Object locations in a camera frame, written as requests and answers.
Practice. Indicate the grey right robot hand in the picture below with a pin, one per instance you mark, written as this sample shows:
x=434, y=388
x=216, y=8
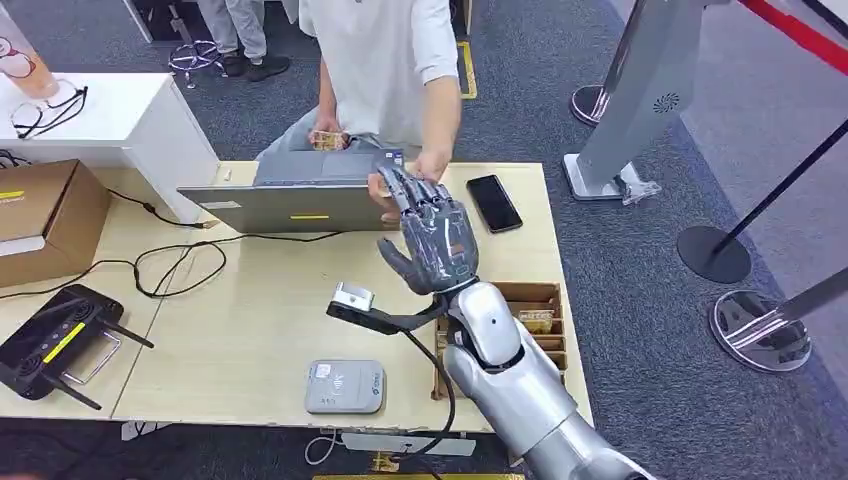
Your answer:
x=437, y=245

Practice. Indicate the person's left hand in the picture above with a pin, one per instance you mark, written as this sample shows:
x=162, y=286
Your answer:
x=434, y=167

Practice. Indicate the person's right hand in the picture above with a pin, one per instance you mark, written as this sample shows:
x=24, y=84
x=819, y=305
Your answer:
x=326, y=126

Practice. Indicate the blue card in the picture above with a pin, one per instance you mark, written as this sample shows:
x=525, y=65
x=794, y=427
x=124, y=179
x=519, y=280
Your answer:
x=395, y=159

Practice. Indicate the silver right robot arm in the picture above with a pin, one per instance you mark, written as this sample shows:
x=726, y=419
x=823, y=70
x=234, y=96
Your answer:
x=517, y=397

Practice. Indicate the black smartphone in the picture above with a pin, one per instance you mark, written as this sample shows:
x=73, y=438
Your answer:
x=493, y=203

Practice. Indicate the person seated at desk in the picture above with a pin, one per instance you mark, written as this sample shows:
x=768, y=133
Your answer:
x=378, y=60

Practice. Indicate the grey laptop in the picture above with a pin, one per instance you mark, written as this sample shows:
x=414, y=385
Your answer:
x=278, y=206

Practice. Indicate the yellow floor tape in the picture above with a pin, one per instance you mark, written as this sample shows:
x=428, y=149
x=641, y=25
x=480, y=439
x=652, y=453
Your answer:
x=472, y=69

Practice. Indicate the gold card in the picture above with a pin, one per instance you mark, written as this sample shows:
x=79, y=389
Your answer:
x=536, y=322

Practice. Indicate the standing person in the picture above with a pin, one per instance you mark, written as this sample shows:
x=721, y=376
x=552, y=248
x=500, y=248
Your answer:
x=232, y=20

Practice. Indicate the chrome chair base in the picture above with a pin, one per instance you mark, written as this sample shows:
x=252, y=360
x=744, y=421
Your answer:
x=193, y=56

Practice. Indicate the wooden card box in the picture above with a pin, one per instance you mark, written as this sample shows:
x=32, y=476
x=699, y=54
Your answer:
x=553, y=344

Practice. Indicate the small round chrome base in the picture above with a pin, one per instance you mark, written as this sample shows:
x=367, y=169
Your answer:
x=586, y=106

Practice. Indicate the grey card reader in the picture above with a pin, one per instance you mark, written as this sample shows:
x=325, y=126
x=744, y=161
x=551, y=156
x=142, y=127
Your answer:
x=344, y=387

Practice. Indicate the white cabinet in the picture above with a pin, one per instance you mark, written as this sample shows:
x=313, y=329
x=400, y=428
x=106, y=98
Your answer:
x=126, y=112

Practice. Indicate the white flat panel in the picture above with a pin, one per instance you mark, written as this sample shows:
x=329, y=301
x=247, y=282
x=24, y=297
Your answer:
x=411, y=444

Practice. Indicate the grey slanted kiosk stand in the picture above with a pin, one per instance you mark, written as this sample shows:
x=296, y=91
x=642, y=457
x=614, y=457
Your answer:
x=636, y=93

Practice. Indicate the black stanchion with round base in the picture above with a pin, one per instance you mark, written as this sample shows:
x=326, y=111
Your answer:
x=712, y=255

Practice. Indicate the black eyeglasses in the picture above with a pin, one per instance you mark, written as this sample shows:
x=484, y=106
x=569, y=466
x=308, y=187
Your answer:
x=40, y=122

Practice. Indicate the brown cardboard box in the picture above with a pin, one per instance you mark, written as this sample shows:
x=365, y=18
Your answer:
x=46, y=218

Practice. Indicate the printed drink cup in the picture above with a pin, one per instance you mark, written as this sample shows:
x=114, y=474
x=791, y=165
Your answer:
x=26, y=63

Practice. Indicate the chrome stanchion with round base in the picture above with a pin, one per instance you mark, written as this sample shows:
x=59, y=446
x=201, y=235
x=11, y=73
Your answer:
x=758, y=331

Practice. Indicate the black router with antennas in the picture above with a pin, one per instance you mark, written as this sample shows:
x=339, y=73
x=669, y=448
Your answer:
x=46, y=344

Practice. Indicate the red barrier belt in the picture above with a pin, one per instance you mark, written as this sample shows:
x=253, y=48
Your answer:
x=795, y=32

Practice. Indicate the pale wrist camera on mount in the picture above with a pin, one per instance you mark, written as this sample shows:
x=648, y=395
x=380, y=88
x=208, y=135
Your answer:
x=352, y=296

